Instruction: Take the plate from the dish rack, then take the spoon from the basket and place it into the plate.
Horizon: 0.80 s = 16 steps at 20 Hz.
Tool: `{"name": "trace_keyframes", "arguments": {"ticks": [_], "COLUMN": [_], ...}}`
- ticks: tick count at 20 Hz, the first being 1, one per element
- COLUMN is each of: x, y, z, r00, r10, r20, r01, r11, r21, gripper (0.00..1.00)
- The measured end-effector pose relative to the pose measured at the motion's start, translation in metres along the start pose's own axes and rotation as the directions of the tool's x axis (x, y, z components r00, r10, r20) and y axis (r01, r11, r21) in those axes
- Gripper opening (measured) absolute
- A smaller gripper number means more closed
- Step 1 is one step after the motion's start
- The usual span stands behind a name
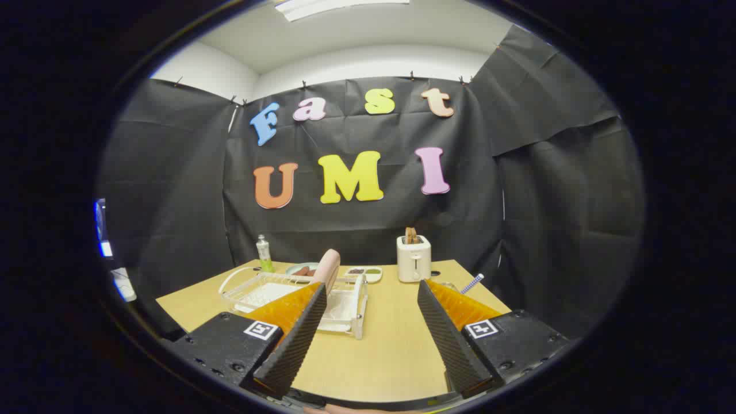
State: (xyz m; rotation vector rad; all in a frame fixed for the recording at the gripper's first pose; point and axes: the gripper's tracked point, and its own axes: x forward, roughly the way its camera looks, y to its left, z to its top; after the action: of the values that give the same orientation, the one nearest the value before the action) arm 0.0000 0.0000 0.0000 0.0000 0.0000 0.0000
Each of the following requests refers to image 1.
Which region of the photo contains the white divided tray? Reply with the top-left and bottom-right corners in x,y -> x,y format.
344,266 -> 383,284

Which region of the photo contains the pink plate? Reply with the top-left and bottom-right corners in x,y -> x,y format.
312,248 -> 342,295

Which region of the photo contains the black backdrop cloth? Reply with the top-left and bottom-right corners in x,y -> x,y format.
98,26 -> 645,340

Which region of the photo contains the white wire dish rack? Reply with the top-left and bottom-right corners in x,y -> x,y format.
218,266 -> 369,340

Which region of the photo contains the computer monitor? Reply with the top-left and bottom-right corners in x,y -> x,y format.
94,198 -> 114,258

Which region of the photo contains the white drain tray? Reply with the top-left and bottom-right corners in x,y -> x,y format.
236,282 -> 360,333

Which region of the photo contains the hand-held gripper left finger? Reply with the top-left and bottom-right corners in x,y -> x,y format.
170,282 -> 328,400

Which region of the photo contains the white toaster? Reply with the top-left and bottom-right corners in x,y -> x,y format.
396,235 -> 432,283

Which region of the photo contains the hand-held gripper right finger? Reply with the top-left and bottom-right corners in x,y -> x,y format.
417,279 -> 571,400

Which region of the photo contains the white device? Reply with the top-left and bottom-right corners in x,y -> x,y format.
110,267 -> 137,302

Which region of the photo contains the clear bottle with green liquid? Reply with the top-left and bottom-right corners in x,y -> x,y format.
256,234 -> 275,273

